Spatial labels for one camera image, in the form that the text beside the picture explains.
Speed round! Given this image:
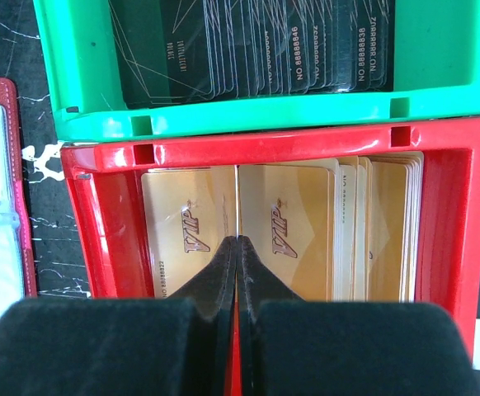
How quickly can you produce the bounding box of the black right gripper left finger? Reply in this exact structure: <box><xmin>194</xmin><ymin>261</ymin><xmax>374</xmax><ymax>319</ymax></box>
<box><xmin>0</xmin><ymin>237</ymin><xmax>237</xmax><ymax>395</ymax></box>

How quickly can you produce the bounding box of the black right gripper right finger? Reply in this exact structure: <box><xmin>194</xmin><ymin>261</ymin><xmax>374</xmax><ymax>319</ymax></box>
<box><xmin>237</xmin><ymin>236</ymin><xmax>480</xmax><ymax>395</ymax></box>

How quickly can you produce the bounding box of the gold VIP credit card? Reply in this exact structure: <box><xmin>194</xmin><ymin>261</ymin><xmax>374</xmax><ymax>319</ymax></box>
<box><xmin>234</xmin><ymin>165</ymin><xmax>242</xmax><ymax>237</ymax></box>

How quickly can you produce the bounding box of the gold card stack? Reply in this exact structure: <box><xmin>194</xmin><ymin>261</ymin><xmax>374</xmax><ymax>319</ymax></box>
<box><xmin>141</xmin><ymin>152</ymin><xmax>424</xmax><ymax>302</ymax></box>

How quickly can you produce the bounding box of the black card stack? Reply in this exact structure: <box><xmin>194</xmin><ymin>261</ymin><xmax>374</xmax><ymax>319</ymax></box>
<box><xmin>109</xmin><ymin>0</ymin><xmax>394</xmax><ymax>108</ymax></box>

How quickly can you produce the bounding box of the red plastic bin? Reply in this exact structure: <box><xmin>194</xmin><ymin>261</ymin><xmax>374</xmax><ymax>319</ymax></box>
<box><xmin>60</xmin><ymin>116</ymin><xmax>480</xmax><ymax>396</ymax></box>

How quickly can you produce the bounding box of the green plastic bin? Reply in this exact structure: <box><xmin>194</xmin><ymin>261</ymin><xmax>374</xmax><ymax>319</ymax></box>
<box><xmin>34</xmin><ymin>1</ymin><xmax>480</xmax><ymax>142</ymax></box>

